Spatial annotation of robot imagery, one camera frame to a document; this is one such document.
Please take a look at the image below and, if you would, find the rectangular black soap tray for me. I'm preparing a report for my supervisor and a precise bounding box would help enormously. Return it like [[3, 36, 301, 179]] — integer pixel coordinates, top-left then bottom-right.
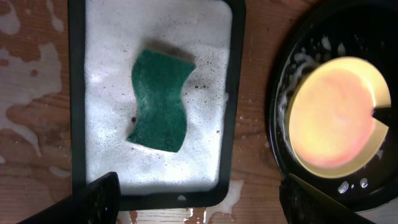
[[68, 0, 246, 210]]

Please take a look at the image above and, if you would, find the green and yellow sponge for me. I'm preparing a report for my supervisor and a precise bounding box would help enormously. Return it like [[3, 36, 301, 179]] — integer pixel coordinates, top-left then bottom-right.
[[126, 49, 196, 152]]

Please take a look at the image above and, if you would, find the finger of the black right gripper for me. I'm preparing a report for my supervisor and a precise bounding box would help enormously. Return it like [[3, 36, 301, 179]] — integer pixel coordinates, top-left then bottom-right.
[[373, 107, 398, 128]]

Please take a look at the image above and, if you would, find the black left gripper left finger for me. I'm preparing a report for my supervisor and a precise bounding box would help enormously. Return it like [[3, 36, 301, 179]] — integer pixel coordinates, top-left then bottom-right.
[[19, 172, 121, 224]]

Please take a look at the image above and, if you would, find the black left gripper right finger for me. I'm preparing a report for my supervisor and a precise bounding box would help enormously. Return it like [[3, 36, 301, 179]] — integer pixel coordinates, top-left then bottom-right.
[[279, 174, 374, 224]]

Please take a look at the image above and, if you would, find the round black tray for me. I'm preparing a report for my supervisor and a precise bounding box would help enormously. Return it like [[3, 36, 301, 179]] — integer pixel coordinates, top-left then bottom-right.
[[267, 1, 397, 212]]

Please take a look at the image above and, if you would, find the yellow plate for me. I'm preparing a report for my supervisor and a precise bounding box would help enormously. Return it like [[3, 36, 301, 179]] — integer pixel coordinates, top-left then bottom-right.
[[287, 57, 392, 179]]

